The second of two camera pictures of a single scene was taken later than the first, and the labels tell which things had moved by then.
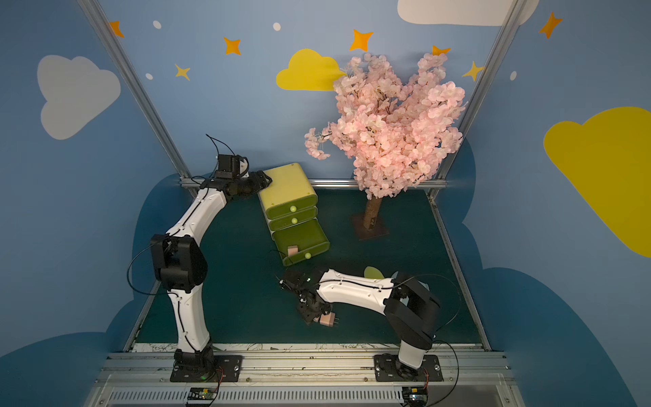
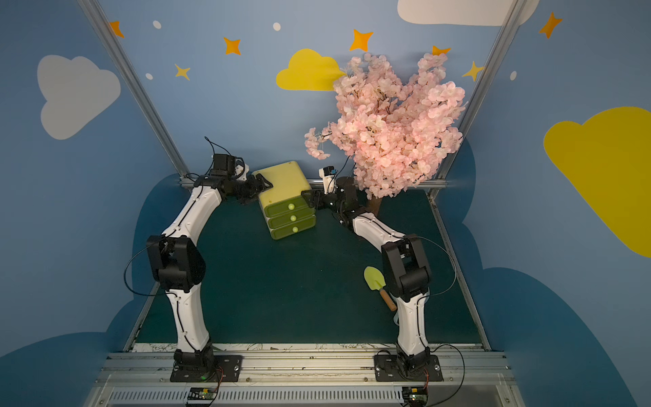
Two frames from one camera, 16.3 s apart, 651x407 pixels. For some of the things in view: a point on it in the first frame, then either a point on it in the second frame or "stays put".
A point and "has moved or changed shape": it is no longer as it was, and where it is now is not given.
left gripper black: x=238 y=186 stays put
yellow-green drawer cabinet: x=289 y=205 has moved or changed shape
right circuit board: x=414 y=396 stays put
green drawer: x=294 y=218 stays put
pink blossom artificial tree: x=398 y=129 stays put
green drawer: x=302 y=204 stays put
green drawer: x=308 y=236 has moved or changed shape
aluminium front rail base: x=307 y=378 stays put
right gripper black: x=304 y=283 -> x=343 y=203
